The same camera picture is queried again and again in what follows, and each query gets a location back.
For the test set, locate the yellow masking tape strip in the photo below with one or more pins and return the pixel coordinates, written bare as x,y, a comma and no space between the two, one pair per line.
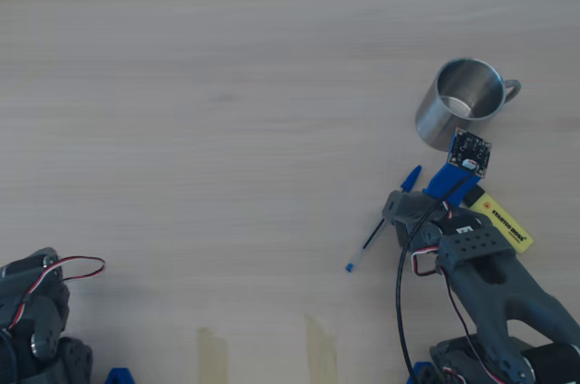
321,352
213,357

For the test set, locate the yellow highlighter black cap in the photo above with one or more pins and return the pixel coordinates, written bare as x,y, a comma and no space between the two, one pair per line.
507,225

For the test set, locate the silver metal cup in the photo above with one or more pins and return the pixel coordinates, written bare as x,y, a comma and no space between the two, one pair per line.
435,117

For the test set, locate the small camera circuit board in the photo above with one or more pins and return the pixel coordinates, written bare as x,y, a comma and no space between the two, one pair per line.
469,150

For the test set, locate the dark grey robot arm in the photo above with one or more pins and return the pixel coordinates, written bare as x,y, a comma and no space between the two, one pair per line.
68,361
498,293

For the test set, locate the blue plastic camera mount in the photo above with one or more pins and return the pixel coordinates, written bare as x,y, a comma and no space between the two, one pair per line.
446,182

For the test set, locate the clear ballpoint pen blue cap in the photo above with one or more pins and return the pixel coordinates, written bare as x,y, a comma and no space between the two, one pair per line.
410,180

